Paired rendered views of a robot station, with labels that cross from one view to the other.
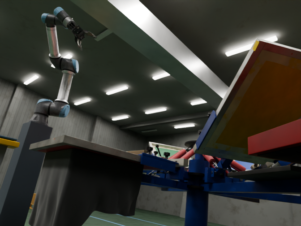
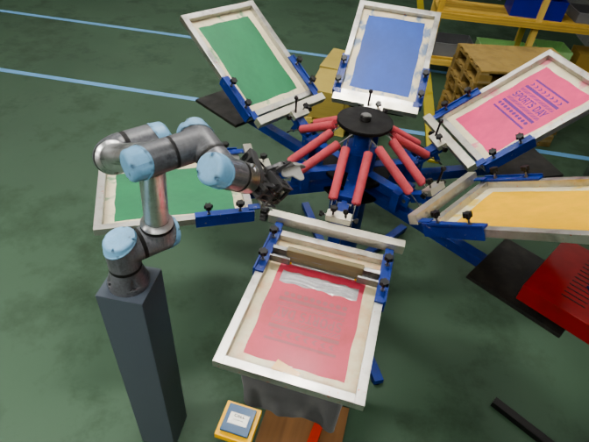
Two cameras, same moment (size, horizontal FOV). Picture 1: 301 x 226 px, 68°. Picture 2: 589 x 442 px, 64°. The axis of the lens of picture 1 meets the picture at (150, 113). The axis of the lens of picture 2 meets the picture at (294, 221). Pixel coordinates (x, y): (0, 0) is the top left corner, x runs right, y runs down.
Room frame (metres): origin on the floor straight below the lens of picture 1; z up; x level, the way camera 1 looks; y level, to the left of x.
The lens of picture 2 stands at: (0.60, 1.15, 2.57)
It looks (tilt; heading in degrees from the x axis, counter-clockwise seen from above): 41 degrees down; 322
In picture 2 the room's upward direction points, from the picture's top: 5 degrees clockwise
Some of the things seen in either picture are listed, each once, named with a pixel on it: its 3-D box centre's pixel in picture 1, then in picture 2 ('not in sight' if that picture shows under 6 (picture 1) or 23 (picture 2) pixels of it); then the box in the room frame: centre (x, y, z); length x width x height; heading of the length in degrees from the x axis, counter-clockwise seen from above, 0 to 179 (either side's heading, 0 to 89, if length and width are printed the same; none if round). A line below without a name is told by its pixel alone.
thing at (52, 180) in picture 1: (49, 189); (289, 393); (1.35, 0.50, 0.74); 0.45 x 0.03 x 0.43; 40
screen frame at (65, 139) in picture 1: (103, 157); (312, 305); (1.54, 0.27, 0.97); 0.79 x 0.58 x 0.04; 130
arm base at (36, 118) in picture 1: (39, 119); (127, 272); (1.85, 0.92, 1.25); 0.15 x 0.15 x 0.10
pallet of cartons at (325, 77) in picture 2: not in sight; (352, 92); (4.16, -2.30, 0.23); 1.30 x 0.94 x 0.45; 135
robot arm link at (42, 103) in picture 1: (44, 107); (123, 249); (1.85, 0.92, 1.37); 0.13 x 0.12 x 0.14; 93
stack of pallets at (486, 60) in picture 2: not in sight; (503, 94); (3.11, -3.53, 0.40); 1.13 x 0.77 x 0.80; 57
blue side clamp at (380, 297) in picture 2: (156, 162); (383, 281); (1.48, -0.09, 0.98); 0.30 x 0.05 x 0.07; 130
